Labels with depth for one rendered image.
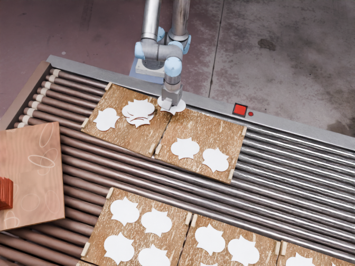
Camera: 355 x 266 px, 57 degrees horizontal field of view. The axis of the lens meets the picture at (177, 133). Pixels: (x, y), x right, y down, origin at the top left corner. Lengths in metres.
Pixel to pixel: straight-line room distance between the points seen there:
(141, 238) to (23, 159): 0.67
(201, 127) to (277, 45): 2.06
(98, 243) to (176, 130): 0.69
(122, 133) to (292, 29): 2.60
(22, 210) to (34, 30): 2.53
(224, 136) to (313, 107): 1.64
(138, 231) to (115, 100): 0.75
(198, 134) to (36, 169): 0.82
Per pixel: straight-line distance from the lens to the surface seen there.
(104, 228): 1.60
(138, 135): 1.77
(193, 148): 1.72
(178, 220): 1.59
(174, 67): 1.44
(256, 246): 1.62
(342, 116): 3.36
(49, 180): 1.63
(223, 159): 1.71
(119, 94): 1.92
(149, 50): 1.53
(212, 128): 1.80
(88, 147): 1.79
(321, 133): 2.00
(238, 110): 1.90
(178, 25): 1.85
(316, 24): 4.08
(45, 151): 1.70
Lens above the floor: 2.47
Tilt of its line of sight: 60 degrees down
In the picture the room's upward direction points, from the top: 4 degrees clockwise
